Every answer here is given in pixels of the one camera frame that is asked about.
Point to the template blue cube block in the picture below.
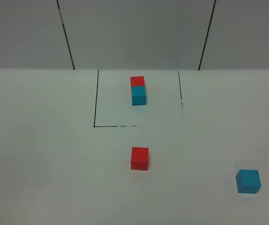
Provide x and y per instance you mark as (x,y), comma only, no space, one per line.
(138,95)

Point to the template red cube block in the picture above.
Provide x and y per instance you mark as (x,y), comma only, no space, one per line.
(137,81)

